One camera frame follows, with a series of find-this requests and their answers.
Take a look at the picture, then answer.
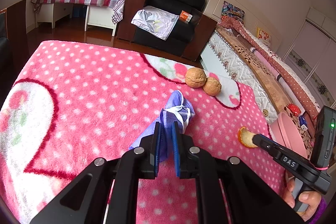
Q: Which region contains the purple face mask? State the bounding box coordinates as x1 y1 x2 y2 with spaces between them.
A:
129 90 195 162

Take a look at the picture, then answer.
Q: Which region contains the purple right sleeve forearm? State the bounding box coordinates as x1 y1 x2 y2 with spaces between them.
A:
306 198 327 224

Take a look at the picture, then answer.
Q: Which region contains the right hand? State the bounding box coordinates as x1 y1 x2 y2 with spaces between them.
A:
282 178 322 222

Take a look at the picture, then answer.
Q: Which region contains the pink plastic bucket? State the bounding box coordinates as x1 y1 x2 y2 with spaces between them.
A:
269 112 307 159

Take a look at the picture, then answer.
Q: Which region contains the blue small packet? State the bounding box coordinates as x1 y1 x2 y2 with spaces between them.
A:
299 115 308 131

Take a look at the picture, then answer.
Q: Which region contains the red snack wrapper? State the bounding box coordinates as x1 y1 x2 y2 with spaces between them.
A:
287 103 302 117

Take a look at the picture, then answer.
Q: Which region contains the right walnut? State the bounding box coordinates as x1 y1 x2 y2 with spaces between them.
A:
202 77 222 96

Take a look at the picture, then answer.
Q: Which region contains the walnut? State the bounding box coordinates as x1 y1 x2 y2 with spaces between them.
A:
185 68 207 88
202 77 222 96

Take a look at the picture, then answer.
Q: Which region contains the left walnut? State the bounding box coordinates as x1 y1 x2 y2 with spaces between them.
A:
185 68 207 88

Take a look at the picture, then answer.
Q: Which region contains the pink polka dot blanket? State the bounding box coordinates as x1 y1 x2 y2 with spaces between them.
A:
1 41 284 223

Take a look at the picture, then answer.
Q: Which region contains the white wardrobe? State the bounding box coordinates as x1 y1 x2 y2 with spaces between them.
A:
284 7 335 109

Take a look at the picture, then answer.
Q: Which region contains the bed with patterned bedding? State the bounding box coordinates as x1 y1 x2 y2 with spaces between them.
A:
202 16 321 136

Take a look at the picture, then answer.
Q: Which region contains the yellow pillow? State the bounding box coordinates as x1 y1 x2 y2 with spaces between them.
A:
257 27 272 43

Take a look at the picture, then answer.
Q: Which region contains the black leather armchair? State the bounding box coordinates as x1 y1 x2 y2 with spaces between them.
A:
131 0 206 56

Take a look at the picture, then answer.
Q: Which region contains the white floral cushion cover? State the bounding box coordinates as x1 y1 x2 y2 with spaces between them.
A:
131 6 179 40

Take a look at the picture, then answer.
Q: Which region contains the colourful cartoon pillow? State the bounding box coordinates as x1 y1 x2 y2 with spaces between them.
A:
221 1 245 22

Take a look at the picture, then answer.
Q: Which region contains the orange small box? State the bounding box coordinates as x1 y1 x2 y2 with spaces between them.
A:
179 10 193 22

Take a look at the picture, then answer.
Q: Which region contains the white desk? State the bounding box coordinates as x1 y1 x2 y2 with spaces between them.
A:
35 3 117 37

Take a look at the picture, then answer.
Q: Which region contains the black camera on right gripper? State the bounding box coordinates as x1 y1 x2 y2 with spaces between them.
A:
310 106 335 170

